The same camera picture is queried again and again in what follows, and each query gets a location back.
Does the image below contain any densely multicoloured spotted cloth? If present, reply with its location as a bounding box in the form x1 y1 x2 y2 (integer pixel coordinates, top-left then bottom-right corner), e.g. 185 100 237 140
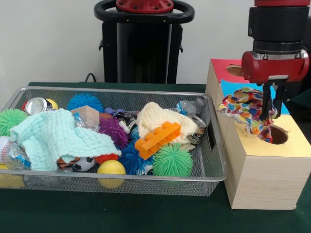
217 87 279 144

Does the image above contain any blue furry toy with eyes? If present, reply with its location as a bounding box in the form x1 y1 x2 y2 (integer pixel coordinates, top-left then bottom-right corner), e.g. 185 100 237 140
119 140 155 176

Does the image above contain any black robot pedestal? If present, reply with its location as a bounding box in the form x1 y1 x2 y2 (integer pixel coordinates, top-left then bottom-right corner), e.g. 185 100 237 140
93 0 195 84

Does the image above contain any shallow mesh bin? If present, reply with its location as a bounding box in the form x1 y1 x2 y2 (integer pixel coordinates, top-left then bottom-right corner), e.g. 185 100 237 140
0 86 229 197

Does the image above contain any smooth yellow ball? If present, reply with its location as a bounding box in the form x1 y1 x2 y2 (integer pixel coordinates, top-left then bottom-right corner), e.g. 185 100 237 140
97 160 126 175

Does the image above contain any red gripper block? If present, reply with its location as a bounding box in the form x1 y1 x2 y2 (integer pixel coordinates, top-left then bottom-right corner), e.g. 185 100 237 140
241 50 311 122

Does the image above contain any blue spiky rubber ball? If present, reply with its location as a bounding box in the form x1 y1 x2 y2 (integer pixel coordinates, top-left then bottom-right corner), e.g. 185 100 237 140
67 92 104 112

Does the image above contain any dark green table cloth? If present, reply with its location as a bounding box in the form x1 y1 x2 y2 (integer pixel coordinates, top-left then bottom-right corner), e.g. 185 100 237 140
290 88 311 106
0 82 311 233

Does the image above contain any purple spiky rubber ball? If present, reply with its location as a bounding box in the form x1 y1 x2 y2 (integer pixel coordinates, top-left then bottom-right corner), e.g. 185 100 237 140
99 117 131 149

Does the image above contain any crushed silver drink can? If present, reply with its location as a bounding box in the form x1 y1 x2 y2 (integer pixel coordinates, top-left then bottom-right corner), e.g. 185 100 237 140
24 97 53 116

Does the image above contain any orange plastic block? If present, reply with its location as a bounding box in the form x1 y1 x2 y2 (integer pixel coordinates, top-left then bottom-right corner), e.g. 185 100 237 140
135 122 182 161

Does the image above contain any wooden box with three holes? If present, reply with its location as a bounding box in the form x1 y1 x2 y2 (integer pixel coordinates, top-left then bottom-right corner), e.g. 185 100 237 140
205 58 311 211

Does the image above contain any cream knitted cloth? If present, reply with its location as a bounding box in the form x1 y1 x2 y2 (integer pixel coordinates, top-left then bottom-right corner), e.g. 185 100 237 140
136 101 207 150

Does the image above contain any mint green cloth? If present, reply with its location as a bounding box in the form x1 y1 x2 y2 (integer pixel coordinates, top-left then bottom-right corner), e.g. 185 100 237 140
9 108 122 172

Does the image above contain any green spiky rubber ball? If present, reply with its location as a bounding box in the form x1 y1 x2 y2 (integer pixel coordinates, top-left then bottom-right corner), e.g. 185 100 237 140
0 108 29 136
152 143 194 177

